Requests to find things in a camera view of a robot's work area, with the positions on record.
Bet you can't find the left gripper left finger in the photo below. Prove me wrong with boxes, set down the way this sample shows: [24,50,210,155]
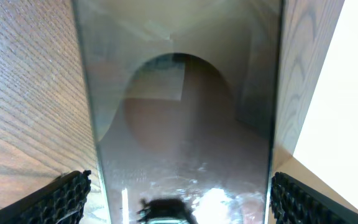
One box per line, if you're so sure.
[0,170,91,224]

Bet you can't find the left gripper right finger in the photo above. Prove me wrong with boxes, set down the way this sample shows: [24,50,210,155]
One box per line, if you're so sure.
[270,172,358,224]

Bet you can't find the Samsung Galaxy smartphone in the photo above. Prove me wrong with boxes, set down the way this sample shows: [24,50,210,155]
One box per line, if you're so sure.
[73,0,284,223]

